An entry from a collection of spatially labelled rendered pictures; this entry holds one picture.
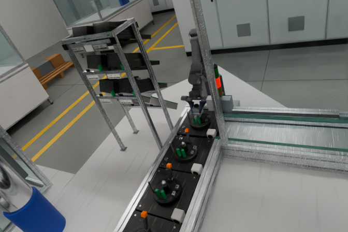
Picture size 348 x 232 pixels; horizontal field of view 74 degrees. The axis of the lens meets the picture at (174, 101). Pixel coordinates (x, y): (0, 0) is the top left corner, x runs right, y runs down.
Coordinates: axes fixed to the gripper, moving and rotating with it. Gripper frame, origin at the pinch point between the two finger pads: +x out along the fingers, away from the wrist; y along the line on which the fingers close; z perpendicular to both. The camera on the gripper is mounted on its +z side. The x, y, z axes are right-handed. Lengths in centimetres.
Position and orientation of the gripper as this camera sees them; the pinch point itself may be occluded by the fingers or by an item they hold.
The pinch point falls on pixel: (196, 107)
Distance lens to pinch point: 138.4
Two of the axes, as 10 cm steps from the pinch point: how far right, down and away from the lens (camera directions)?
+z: -4.7, -0.7, -8.8
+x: -0.6, 10.0, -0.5
